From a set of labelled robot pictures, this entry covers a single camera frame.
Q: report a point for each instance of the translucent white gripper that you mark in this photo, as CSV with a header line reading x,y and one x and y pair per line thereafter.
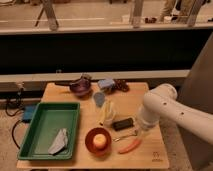
x,y
145,126

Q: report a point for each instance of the orange carrot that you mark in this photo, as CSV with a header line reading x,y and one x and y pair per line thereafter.
x,y
135,143

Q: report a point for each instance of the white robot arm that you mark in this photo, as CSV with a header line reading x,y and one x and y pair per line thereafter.
x,y
161,102

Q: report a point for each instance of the clear plastic cup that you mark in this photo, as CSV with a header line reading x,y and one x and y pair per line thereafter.
x,y
108,113

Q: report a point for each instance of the black rectangular block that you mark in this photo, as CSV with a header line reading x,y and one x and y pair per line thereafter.
x,y
123,124

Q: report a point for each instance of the dark brown toy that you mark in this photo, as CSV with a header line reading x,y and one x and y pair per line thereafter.
x,y
121,85

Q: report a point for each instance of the grey blue scoop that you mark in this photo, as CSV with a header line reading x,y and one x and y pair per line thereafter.
x,y
99,98

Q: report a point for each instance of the red bowl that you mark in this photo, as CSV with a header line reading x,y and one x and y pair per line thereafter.
x,y
89,141

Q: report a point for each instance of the grey folded cloth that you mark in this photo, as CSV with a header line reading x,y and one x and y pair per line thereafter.
x,y
60,142

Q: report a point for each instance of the green plastic tray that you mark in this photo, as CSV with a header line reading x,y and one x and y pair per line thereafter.
x,y
48,119

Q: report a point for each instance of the blue box on floor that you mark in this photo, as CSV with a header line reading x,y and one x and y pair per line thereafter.
x,y
28,113

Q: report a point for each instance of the purple pot with handle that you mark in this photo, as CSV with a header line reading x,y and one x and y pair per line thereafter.
x,y
80,87

